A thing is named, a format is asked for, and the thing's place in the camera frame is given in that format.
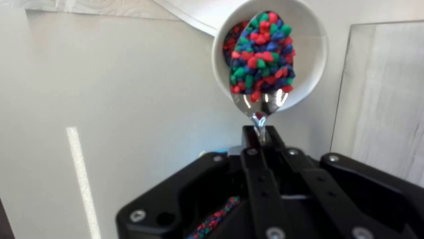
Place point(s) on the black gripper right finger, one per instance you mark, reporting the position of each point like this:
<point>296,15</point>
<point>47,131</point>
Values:
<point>337,214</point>

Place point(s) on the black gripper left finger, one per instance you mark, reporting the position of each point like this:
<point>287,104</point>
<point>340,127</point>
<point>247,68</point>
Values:
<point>263,192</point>

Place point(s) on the silver metal spoon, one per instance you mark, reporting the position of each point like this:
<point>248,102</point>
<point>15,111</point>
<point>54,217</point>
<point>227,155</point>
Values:
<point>260,111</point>

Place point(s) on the cereal heap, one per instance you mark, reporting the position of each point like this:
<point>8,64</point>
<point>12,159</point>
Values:
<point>262,56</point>

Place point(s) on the colourful cereal pieces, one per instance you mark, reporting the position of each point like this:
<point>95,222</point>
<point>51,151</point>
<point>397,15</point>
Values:
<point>213,222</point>

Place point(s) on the white paper coffee cup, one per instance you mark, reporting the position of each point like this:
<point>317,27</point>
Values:
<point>311,43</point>

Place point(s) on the white cloth on counter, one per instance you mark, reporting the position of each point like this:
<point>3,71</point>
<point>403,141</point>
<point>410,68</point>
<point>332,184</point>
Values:
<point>381,106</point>

